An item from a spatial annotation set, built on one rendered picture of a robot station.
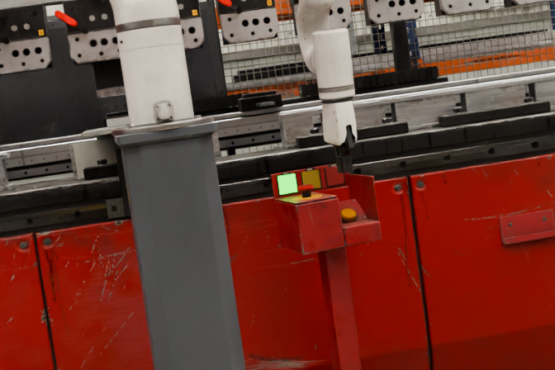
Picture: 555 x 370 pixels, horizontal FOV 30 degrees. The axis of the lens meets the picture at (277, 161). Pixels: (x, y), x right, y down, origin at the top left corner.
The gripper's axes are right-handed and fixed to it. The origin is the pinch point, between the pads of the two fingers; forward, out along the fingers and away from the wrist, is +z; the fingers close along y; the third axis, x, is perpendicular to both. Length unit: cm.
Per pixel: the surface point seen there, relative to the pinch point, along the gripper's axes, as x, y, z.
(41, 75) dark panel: -54, -107, -24
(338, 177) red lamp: 2.0, -9.7, 4.8
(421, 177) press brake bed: 29.1, -18.8, 10.8
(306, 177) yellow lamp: -6.1, -9.9, 3.6
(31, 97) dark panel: -58, -107, -18
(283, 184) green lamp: -12.2, -9.9, 4.2
